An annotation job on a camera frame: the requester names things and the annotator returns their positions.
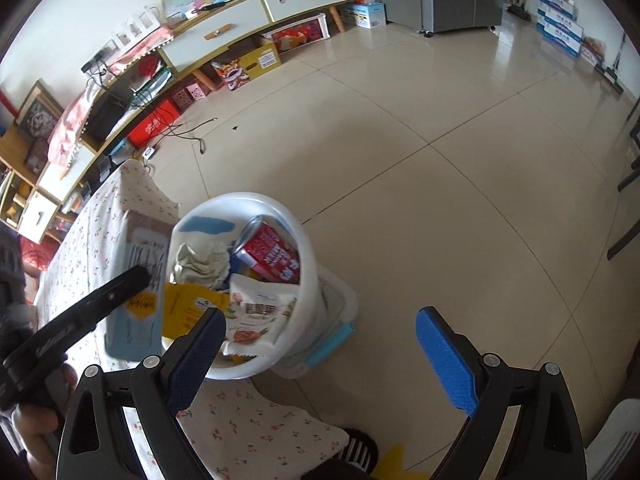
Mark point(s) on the wooden shelf unit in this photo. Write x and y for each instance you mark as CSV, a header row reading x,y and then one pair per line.
x,y
37,212

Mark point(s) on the red cartoon carton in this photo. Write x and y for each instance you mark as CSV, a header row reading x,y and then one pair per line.
x,y
272,255

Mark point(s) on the dark grey cloth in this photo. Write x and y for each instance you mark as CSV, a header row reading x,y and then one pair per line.
x,y
15,280

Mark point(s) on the mop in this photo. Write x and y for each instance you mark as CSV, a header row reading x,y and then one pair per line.
x,y
612,75

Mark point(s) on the dark chair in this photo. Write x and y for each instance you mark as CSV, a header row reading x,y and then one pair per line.
x,y
627,210

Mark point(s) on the red and white storage box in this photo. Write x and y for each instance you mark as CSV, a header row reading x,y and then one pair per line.
x,y
295,35

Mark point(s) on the power strip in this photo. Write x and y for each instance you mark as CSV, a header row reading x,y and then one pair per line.
x,y
97,60

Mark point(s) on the white router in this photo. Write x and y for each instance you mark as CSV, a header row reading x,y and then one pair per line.
x,y
135,27

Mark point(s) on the white plastic bag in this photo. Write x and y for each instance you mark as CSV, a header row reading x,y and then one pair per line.
x,y
200,265

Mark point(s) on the white plastic chair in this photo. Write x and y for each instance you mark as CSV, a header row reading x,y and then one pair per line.
x,y
617,445

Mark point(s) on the black white striped slipper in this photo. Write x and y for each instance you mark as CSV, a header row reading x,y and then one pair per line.
x,y
357,447

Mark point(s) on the framed picture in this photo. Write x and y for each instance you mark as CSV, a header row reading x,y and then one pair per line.
x,y
40,115

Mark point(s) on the white round charger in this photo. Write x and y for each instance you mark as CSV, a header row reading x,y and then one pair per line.
x,y
148,152

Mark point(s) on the white plastic bin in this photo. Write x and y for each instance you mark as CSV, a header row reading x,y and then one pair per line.
x,y
305,320

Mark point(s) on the small pink box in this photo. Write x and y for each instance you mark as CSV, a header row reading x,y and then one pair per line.
x,y
190,97

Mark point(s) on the red gift box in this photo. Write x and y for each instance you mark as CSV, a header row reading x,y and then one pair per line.
x,y
152,125

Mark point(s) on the cartoon print cardboard carton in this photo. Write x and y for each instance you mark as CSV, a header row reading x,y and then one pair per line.
x,y
245,67

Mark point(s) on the yellow snack packet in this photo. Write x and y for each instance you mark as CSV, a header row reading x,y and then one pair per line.
x,y
185,310

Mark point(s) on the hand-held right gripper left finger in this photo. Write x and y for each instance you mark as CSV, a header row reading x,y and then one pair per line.
x,y
192,360

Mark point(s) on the person's left hand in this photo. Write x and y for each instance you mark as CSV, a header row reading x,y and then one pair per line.
x,y
37,435

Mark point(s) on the pink cloth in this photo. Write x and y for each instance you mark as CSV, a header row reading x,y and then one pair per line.
x,y
65,130

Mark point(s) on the wooden cabinet with white drawers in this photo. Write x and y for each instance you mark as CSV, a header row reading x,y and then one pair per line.
x,y
210,42

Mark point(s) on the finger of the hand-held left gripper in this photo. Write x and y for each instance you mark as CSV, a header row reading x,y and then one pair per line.
x,y
105,305

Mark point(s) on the white snack packet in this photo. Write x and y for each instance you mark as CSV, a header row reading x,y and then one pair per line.
x,y
255,315

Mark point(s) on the light blue carton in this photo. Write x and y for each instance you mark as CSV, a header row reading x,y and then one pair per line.
x,y
132,332

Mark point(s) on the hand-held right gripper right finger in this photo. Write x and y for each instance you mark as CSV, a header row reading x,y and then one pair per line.
x,y
447,360

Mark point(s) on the yellow sheet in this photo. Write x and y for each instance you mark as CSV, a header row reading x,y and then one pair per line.
x,y
400,462

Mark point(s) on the blue and white tissue box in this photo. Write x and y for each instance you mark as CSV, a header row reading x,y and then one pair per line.
x,y
367,15

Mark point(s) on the blue and white carton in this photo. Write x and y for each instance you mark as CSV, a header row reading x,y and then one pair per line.
x,y
564,40
562,22
556,1

